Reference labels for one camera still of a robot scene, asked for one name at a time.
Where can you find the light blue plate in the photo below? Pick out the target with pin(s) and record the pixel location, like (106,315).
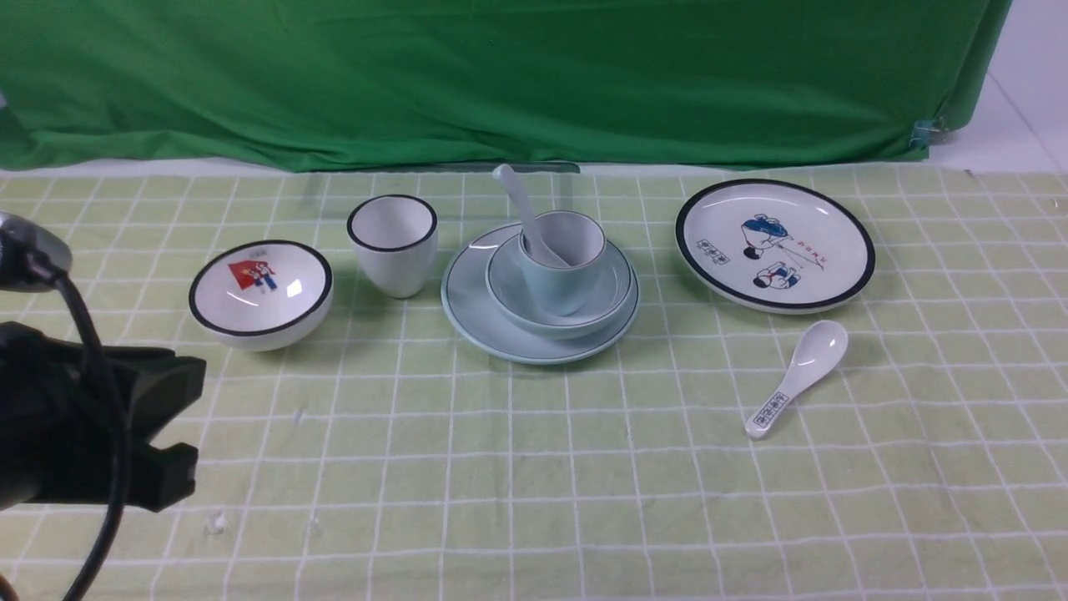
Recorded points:
(468,306)

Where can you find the white spoon with label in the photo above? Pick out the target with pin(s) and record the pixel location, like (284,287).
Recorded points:
(819,350)

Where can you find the black-rimmed white cup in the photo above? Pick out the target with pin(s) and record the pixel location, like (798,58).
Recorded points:
(395,238)

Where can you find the light blue cup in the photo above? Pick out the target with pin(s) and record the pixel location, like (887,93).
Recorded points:
(581,244)

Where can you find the plain white spoon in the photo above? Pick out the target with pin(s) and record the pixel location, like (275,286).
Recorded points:
(539,250)

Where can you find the light blue bowl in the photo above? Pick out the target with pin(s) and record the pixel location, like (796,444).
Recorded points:
(509,293)

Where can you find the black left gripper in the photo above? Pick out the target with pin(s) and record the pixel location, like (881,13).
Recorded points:
(54,451)

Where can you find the blue binder clip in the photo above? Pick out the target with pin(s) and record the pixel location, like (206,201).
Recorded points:
(927,132)

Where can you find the black-rimmed cartoon plate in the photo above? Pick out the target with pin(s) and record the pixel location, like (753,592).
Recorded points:
(774,246)

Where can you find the green backdrop cloth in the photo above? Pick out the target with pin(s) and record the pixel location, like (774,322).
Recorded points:
(338,85)

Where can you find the green checkered tablecloth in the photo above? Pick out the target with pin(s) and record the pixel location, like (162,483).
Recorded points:
(384,456)

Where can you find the black-rimmed picture bowl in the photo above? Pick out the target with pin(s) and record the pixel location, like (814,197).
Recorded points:
(263,296)

